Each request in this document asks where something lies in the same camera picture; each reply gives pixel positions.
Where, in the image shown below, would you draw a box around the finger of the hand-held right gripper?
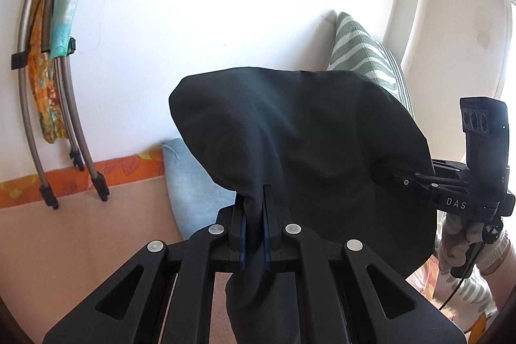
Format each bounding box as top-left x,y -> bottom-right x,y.
432,159 -> 469,179
373,163 -> 469,195

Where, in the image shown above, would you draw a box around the person's right hand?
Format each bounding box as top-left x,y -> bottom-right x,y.
437,212 -> 484,272

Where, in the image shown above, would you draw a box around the light blue pillow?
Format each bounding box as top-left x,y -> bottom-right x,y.
162,138 -> 238,242

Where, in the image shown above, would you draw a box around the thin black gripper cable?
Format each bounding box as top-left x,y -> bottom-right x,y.
439,243 -> 482,312

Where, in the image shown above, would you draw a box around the colourful patterned scarf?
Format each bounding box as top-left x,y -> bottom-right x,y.
30,0 -> 102,143

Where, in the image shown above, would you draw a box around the grey metal drying rack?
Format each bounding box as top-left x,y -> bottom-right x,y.
10,0 -> 110,210

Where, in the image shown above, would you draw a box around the black pants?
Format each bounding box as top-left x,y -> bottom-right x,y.
168,66 -> 438,344

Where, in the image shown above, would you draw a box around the orange floral bed sheet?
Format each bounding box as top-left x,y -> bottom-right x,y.
0,151 -> 166,210

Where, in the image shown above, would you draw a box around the thin striped pillow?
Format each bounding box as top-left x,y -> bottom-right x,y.
381,46 -> 416,119

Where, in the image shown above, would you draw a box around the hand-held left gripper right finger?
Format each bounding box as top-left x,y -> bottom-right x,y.
262,185 -> 464,344

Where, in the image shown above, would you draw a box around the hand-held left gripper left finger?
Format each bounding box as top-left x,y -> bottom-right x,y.
42,196 -> 247,344

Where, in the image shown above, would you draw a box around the beige blanket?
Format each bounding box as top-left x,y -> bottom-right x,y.
0,175 -> 238,344

